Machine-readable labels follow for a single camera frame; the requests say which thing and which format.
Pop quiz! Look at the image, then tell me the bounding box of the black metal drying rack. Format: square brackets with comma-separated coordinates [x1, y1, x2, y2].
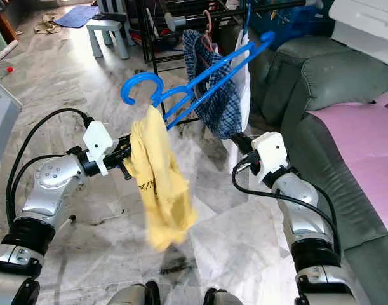
[135, 0, 324, 125]

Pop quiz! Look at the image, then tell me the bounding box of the grey robot left leg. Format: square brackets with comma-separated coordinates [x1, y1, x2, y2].
[108, 281, 160, 305]

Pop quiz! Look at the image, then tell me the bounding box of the white shirt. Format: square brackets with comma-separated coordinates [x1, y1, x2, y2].
[222, 29, 253, 172]

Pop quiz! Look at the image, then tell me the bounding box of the blue plastic hanger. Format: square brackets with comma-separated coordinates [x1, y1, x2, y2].
[243, 3, 252, 36]
[121, 30, 276, 131]

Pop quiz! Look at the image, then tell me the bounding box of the blue floor mat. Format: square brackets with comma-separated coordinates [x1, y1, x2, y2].
[54, 6, 100, 28]

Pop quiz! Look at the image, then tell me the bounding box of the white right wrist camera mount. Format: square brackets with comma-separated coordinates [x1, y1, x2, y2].
[251, 132, 288, 185]

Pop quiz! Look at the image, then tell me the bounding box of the white drawer cabinet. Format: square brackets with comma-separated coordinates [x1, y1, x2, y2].
[328, 0, 388, 65]

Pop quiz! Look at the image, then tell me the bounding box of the yellow garment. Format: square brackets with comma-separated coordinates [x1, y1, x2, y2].
[130, 105, 198, 252]

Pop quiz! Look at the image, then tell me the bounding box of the blue plaid shirt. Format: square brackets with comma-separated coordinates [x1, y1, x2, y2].
[182, 30, 243, 139]

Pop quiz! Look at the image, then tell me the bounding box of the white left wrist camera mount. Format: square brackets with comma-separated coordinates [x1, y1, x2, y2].
[83, 121, 116, 177]

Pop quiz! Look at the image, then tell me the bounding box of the pink blanket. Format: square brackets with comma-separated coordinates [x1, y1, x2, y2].
[308, 92, 388, 239]

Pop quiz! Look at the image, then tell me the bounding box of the grey robot leg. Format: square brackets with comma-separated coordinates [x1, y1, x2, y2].
[203, 287, 245, 305]
[108, 281, 160, 305]

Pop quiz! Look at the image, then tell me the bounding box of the grey robot right leg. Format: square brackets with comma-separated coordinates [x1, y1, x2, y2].
[203, 287, 245, 305]

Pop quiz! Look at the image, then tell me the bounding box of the beige crumpled cloth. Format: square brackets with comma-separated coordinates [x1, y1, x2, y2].
[35, 18, 61, 35]

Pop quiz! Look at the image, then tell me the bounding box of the pink plastic hanger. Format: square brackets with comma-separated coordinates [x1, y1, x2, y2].
[202, 10, 217, 53]

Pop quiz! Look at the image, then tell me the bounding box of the green sofa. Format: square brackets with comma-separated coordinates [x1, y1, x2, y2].
[257, 35, 388, 305]

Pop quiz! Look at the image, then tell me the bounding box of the light blue kids chair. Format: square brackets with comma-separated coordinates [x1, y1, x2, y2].
[86, 0, 131, 61]

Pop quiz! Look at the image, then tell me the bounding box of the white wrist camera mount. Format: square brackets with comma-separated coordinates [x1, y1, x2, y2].
[83, 121, 116, 177]
[251, 132, 288, 185]

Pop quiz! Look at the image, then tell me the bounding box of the blue hard suitcase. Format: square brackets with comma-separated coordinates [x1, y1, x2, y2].
[251, 0, 334, 48]

